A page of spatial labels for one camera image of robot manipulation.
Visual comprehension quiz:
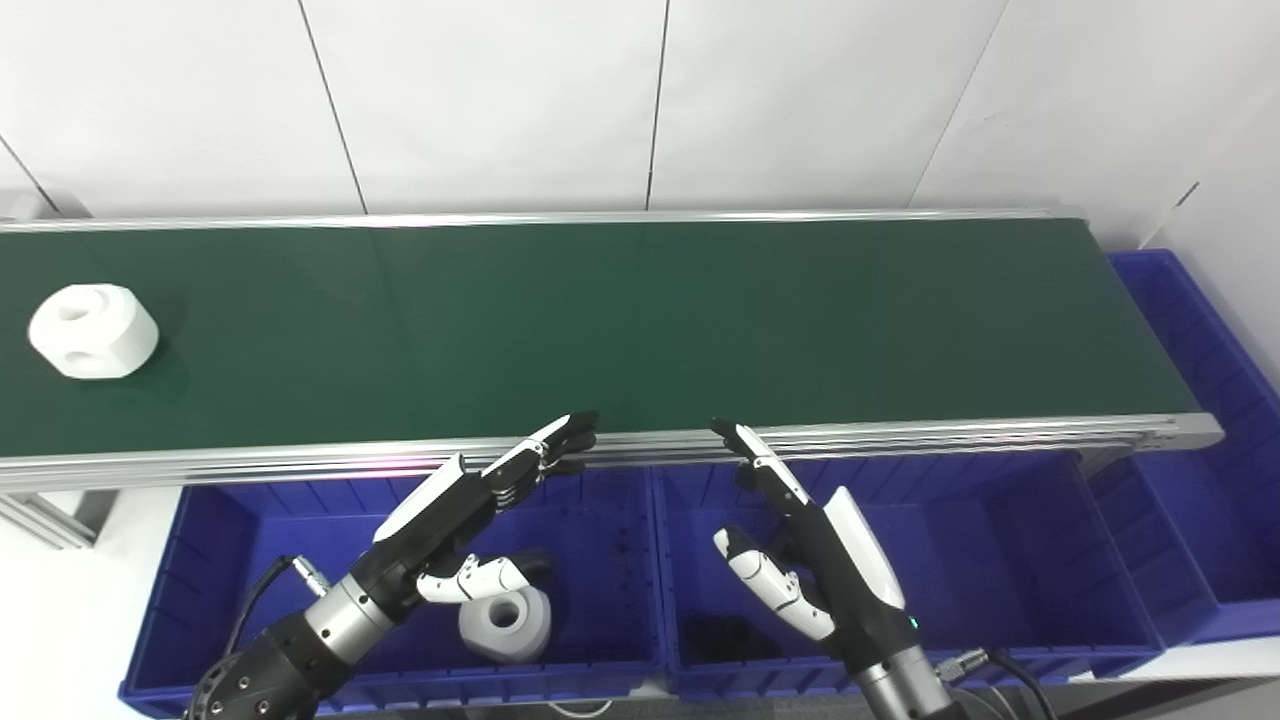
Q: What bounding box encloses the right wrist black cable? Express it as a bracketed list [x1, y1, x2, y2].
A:
[935, 647, 1061, 720]

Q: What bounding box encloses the blue plastic bin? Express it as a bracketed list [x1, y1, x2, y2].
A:
[1085, 249, 1280, 647]
[650, 452, 1167, 701]
[118, 468, 667, 719]

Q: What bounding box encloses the black part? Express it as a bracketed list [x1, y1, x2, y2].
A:
[680, 615, 783, 666]

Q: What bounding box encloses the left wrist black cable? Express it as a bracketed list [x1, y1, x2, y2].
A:
[224, 555, 332, 656]

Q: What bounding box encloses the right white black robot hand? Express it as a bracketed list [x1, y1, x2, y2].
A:
[711, 418, 920, 674]

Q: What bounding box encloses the grey conveyor motor housing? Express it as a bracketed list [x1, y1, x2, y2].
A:
[0, 190, 93, 223]

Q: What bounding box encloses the aluminium conveyor support leg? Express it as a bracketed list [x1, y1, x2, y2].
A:
[0, 489, 103, 551]

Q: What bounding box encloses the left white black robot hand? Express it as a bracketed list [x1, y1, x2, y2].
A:
[350, 410, 600, 622]

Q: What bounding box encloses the white plastic part with holes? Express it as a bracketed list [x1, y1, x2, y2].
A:
[28, 284, 160, 380]
[458, 586, 553, 664]

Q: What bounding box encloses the green conveyor belt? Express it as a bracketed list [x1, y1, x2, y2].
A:
[0, 207, 1226, 496]

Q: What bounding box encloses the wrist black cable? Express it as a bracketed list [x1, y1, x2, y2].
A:
[935, 647, 1061, 720]
[224, 555, 332, 656]

